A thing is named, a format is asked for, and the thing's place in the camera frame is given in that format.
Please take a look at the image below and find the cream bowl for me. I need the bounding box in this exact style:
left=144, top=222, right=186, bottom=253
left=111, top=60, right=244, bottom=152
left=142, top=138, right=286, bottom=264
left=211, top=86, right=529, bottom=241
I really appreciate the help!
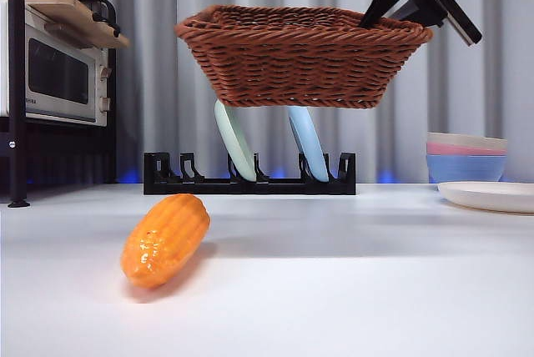
left=426, top=131, right=509, bottom=152

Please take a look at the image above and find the cream toaster oven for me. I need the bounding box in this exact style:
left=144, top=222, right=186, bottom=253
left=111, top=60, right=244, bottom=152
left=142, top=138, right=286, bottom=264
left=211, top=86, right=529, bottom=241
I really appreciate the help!
left=0, top=0, right=114, bottom=128

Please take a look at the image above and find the black dish rack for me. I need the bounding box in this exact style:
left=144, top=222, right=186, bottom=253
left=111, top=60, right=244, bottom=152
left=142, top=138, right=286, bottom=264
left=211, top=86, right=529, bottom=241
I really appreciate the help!
left=143, top=151, right=357, bottom=196

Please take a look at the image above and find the orange corn cob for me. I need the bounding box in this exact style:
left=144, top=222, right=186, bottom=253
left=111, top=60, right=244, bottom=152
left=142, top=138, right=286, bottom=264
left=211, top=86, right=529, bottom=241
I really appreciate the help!
left=120, top=193, right=211, bottom=290

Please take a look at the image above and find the brown wicker basket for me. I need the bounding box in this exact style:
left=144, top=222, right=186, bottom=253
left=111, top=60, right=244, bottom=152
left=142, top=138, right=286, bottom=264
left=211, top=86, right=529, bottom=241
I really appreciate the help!
left=174, top=4, right=435, bottom=111

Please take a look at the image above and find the white plate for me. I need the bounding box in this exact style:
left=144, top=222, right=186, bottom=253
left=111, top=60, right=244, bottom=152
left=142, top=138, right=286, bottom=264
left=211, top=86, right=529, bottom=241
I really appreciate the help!
left=436, top=181, right=534, bottom=214

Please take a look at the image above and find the black metal shelf frame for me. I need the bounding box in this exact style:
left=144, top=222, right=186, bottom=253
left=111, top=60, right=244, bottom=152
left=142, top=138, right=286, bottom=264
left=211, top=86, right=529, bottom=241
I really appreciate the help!
left=0, top=0, right=122, bottom=209

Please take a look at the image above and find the pale blue plate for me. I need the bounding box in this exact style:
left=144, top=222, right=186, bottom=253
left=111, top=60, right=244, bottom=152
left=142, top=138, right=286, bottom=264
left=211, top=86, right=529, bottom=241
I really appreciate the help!
left=286, top=106, right=330, bottom=182

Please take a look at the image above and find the blue bowl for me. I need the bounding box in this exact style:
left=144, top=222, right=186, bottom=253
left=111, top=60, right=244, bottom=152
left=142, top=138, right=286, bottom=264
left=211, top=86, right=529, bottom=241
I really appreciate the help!
left=426, top=154, right=508, bottom=185

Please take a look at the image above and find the pale green plate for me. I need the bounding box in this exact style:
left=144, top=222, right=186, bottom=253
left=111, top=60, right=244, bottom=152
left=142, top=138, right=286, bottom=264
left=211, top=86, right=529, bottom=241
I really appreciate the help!
left=214, top=100, right=256, bottom=182

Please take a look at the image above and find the pink bowl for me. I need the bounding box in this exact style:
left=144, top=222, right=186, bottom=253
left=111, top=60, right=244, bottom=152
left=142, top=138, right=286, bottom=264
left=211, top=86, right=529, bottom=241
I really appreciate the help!
left=426, top=142, right=509, bottom=157

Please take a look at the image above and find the wooden cutting board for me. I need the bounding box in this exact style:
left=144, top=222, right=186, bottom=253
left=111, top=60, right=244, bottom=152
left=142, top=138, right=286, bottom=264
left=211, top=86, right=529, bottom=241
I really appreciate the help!
left=24, top=0, right=131, bottom=50

